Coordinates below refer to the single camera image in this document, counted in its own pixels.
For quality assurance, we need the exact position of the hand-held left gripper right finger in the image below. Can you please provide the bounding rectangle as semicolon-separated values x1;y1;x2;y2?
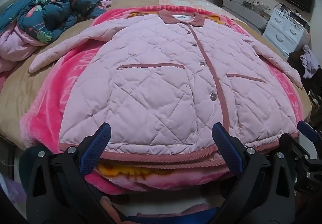
212;123;297;224

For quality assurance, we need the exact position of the purple garment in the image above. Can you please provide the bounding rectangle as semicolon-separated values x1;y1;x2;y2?
300;45;322;79

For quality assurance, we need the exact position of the light pink patterned sheet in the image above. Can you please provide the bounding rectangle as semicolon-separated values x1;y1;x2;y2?
155;0;225;11

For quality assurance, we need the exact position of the bed with tan sheet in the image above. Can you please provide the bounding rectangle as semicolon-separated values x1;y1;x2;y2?
0;0;314;150

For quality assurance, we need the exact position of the white drawer cabinet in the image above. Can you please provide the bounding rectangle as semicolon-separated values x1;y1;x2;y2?
262;8;311;60

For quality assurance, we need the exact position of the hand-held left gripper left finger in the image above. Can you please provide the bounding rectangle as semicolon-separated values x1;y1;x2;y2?
26;122;112;224

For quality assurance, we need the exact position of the pink printed blanket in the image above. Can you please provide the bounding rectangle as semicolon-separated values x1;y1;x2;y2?
20;4;306;193

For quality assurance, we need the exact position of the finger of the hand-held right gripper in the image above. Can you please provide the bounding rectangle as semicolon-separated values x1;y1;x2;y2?
280;133;322;164
297;121;322;144

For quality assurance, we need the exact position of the pink quilted jacket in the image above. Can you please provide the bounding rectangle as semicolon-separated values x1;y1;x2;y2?
28;11;303;161

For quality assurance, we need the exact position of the blue floral quilt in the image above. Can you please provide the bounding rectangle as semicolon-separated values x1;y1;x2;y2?
0;0;111;73

